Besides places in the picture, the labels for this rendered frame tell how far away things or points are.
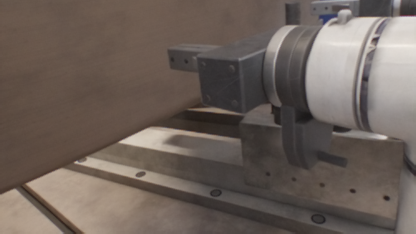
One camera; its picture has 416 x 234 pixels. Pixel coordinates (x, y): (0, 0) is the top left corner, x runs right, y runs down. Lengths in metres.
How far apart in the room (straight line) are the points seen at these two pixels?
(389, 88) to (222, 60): 0.12
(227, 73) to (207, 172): 0.96
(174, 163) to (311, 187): 0.55
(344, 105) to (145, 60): 0.33
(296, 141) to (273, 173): 0.68
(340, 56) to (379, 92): 0.04
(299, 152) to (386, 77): 0.11
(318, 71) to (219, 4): 0.40
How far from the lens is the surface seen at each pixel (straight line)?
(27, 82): 0.44
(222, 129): 1.14
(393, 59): 0.24
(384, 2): 0.67
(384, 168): 0.89
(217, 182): 1.21
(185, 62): 0.38
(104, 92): 0.47
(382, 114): 0.24
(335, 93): 0.25
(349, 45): 0.25
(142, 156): 1.38
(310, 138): 0.30
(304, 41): 0.27
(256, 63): 0.27
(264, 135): 0.92
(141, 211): 1.27
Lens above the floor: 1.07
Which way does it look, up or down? 21 degrees down
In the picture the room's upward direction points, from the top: 7 degrees counter-clockwise
